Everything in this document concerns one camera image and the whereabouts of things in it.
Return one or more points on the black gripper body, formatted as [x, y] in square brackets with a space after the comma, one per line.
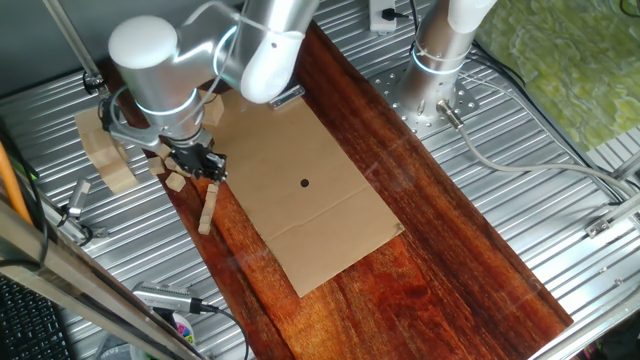
[192, 156]

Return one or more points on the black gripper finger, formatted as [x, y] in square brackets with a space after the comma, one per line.
[202, 174]
[221, 174]

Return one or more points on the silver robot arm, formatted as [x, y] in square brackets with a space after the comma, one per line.
[150, 75]

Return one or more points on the large wooden block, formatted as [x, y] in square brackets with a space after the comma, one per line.
[119, 178]
[95, 145]
[89, 122]
[107, 159]
[215, 110]

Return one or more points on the brown cardboard sheet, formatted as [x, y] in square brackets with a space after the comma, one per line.
[300, 225]

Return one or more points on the black wrist-mounted device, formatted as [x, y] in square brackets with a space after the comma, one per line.
[105, 117]

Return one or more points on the orange box red button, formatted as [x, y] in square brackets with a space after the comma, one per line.
[287, 96]

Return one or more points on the metal stand pole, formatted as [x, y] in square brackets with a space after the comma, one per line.
[70, 42]

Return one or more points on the orange pole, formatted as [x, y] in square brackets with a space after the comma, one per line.
[10, 185]

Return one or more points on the red-brown wooden board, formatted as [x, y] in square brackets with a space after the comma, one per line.
[425, 250]

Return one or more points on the white power strip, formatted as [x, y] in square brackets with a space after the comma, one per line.
[377, 22]

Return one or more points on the black keyboard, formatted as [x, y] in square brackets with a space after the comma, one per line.
[30, 325]

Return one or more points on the black power plug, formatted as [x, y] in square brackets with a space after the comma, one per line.
[390, 14]

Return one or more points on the aluminium robot mounting plate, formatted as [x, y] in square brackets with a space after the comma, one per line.
[465, 100]

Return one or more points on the aluminium profile bar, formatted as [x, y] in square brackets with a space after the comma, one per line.
[612, 215]

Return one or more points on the silver wrist bracket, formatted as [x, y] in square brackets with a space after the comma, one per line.
[132, 137]

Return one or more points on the silver camera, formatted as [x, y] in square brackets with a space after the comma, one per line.
[160, 296]
[79, 192]

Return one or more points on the metal frame bar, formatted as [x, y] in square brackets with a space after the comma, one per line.
[75, 280]

